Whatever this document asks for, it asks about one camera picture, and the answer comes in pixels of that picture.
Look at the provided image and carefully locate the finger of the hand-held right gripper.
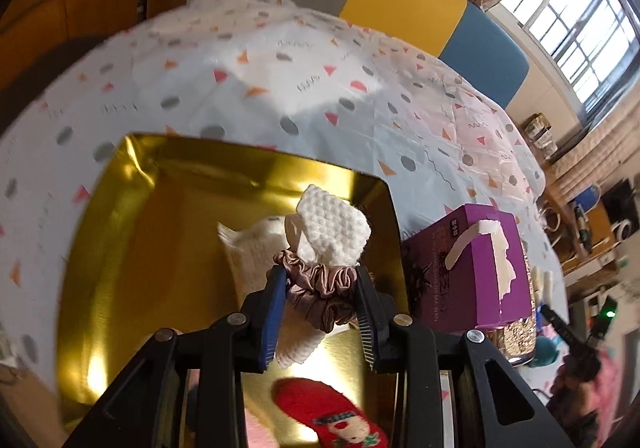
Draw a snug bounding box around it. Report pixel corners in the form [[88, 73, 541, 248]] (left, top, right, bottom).
[[541, 304, 581, 349]]

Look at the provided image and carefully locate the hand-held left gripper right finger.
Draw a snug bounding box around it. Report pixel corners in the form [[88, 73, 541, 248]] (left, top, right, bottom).
[[353, 266, 571, 448]]

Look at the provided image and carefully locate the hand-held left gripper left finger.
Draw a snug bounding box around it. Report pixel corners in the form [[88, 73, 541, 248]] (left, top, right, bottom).
[[65, 266, 291, 448]]

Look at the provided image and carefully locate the blue plush toy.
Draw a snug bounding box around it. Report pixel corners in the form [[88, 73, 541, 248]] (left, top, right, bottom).
[[527, 335, 566, 369]]

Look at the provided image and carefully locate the pink satin scrunchie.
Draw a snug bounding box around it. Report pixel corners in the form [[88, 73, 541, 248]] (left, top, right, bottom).
[[272, 248, 362, 333]]

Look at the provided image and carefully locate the cream cloth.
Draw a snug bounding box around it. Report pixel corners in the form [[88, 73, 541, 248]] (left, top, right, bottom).
[[217, 219, 293, 301]]

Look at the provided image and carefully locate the red fuzzy sock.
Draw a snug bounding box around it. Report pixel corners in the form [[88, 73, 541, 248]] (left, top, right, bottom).
[[271, 377, 391, 448]]

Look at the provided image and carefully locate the white waffle cloth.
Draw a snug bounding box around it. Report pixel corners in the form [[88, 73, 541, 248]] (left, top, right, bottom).
[[276, 184, 373, 370]]

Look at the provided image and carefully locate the pink fuzzy sock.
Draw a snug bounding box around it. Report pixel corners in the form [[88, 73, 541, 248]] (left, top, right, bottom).
[[245, 408, 321, 448]]

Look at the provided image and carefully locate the gold metal tray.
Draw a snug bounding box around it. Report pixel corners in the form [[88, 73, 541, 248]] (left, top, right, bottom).
[[54, 132, 416, 448]]

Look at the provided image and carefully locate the pink ruffled bedding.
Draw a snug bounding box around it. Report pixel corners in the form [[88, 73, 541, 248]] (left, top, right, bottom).
[[595, 348, 631, 429]]

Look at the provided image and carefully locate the wooden table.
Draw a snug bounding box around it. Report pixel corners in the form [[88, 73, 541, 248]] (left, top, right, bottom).
[[537, 163, 621, 279]]

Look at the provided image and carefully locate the purple tissue box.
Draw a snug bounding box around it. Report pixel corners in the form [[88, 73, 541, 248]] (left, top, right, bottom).
[[400, 203, 535, 333]]

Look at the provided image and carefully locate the black television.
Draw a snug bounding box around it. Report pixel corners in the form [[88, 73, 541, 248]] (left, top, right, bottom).
[[602, 180, 638, 229]]

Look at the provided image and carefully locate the beige patterned curtain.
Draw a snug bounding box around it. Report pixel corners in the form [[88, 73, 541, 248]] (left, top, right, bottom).
[[545, 103, 640, 199]]

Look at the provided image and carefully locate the patterned plastic tablecloth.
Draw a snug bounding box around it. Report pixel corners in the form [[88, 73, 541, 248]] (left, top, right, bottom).
[[0, 0, 571, 448]]

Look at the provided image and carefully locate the barred window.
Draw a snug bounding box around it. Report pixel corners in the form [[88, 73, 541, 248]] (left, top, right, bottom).
[[500, 0, 640, 119]]

